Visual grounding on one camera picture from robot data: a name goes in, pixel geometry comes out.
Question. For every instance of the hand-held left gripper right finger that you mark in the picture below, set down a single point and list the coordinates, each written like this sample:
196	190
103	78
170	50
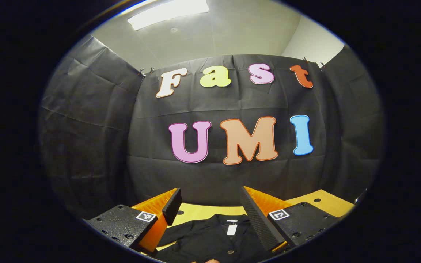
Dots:
258	221

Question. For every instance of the black buttoned jacket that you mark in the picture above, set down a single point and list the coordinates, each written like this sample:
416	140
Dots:
199	239

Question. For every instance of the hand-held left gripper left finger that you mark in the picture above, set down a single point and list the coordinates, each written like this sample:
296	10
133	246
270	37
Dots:
172	207

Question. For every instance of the black backdrop cloth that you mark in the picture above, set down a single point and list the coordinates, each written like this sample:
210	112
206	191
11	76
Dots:
232	106

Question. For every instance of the ceiling light panel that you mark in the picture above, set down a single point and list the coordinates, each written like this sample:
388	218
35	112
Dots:
166	12

